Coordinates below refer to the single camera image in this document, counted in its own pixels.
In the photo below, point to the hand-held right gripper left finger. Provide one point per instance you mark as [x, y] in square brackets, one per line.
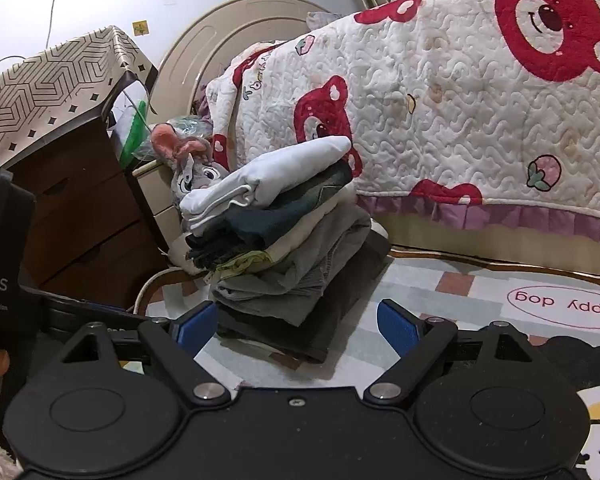
[200, 322]

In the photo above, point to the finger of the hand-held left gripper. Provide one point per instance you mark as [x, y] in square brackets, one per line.
[75, 307]

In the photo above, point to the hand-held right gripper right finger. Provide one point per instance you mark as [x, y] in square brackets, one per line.
[397, 325]

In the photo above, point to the stack of folded clothes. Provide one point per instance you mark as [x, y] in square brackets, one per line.
[260, 220]
[340, 320]

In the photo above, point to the yellow-green folded garment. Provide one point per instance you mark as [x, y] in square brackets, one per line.
[245, 260]

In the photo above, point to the dark wooden cabinet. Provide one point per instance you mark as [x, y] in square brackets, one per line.
[80, 220]

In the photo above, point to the grey folded pants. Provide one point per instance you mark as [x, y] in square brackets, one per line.
[305, 280]

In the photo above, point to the cream folded garment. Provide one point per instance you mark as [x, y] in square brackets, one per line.
[305, 230]

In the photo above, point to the cream nightstand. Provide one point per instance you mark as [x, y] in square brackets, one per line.
[157, 195]

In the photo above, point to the grey plush rabbit toy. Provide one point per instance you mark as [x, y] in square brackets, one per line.
[200, 175]

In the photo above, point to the geometric patterned cloth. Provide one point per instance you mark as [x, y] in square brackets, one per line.
[45, 85]

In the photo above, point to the plastic bag with green contents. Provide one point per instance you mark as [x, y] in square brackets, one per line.
[130, 135]

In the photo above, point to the crumpled clear plastic bag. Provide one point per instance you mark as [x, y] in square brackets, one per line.
[190, 125]

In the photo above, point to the quilted bear print bedspread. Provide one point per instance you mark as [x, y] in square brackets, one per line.
[455, 85]

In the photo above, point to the cream headboard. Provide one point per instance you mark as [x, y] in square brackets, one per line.
[205, 45]

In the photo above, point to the beige bed frame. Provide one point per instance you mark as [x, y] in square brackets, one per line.
[480, 245]

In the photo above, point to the yellow wall sticker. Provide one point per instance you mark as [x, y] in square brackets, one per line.
[140, 28]

